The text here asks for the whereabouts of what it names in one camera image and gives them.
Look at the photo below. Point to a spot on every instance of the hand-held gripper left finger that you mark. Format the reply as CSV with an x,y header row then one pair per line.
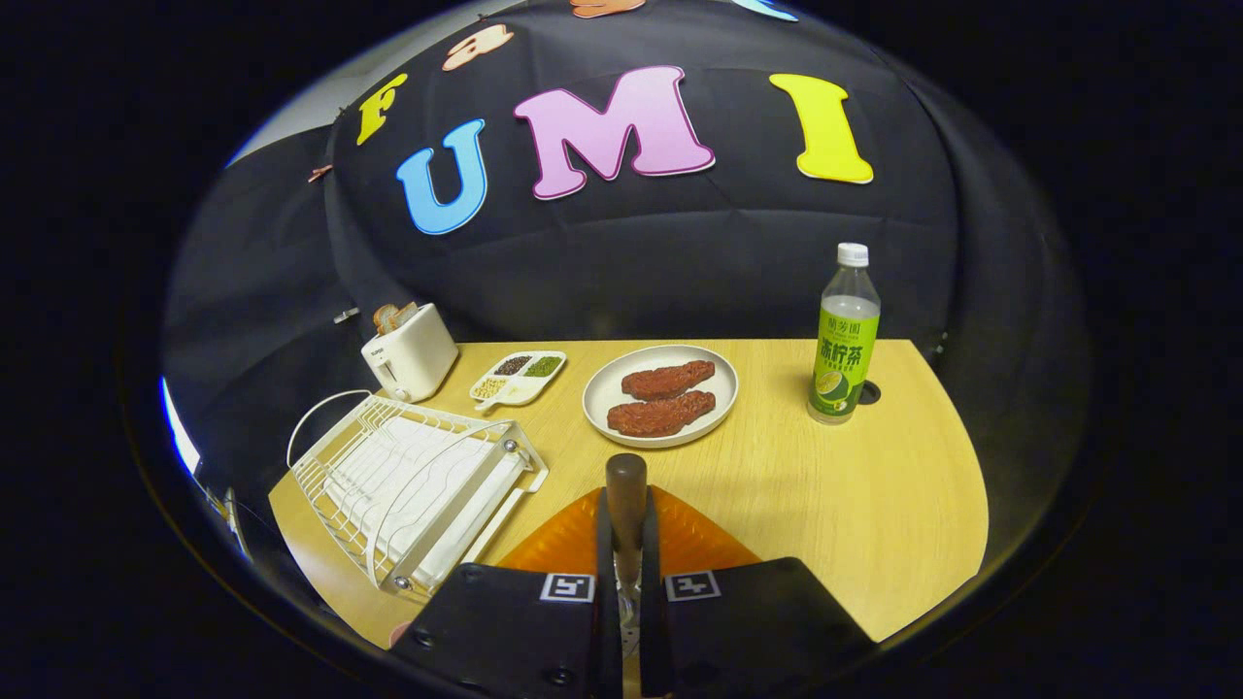
x,y
607,602

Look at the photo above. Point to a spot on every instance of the toasted bread slice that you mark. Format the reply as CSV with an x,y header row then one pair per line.
x,y
408,311
386,318

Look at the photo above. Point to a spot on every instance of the black backdrop cloth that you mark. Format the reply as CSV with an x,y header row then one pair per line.
x,y
660,262

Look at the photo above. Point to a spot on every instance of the green label drink bottle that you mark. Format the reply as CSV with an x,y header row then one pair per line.
x,y
843,359

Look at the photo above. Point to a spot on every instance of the white toaster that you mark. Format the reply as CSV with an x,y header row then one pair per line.
x,y
418,359

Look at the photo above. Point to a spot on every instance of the pink clip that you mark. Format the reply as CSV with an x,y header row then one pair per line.
x,y
319,173

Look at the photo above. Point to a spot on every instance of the white plate with steaks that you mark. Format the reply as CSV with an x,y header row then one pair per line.
x,y
602,393

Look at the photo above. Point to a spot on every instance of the brown steak piece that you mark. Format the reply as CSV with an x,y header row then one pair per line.
x,y
660,416
668,379

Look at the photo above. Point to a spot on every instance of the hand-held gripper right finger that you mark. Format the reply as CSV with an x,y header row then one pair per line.
x,y
653,621

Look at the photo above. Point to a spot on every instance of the white divided snack tray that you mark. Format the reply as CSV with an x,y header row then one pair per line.
x,y
524,388

